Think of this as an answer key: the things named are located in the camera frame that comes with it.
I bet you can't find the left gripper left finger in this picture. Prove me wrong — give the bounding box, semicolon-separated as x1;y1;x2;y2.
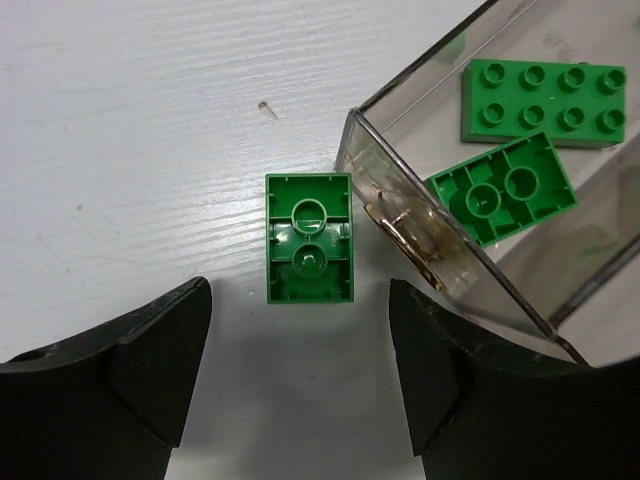
1;277;212;479

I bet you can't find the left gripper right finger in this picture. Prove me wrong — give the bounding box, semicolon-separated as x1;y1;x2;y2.
389;279;639;479

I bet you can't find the green lego tall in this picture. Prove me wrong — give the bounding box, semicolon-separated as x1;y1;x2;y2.
425;130;578;247

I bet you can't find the green lego upside-down rectangular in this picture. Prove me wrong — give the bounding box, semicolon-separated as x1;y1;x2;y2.
265;173;355;304

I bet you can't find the green 2x4 lego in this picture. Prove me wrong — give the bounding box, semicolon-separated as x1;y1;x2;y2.
460;58;627;149

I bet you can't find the clear three-compartment container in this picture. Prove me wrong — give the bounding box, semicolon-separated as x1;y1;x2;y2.
335;1;639;366

